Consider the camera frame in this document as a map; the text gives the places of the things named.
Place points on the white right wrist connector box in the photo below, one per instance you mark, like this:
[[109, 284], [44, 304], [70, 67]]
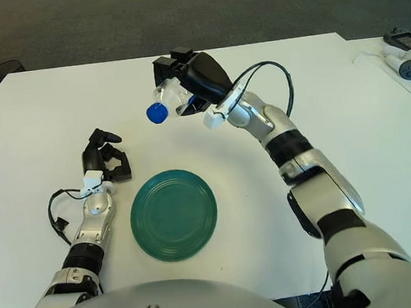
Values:
[[213, 120]]

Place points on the clear bottle with blue cap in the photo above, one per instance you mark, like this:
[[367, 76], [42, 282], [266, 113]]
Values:
[[157, 113]]

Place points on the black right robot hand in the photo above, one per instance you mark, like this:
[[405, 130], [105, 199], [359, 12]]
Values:
[[204, 75]]

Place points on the black handheld screen device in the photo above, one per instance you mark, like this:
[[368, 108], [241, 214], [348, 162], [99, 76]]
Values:
[[409, 42]]

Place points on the green ribbed plate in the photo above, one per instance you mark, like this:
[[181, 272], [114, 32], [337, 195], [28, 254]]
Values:
[[173, 216]]

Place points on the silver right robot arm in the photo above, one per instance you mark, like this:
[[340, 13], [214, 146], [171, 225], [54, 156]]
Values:
[[319, 186]]

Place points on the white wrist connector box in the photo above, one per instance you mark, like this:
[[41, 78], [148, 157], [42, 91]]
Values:
[[92, 180], [213, 120]]

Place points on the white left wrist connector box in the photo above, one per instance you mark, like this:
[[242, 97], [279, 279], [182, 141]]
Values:
[[92, 180]]

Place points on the white grey handheld controller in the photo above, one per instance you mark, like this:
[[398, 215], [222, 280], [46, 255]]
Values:
[[409, 68]]

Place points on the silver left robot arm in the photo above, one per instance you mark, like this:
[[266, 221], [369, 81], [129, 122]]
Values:
[[95, 208]]

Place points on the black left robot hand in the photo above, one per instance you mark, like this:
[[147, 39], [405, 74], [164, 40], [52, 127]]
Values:
[[92, 158]]

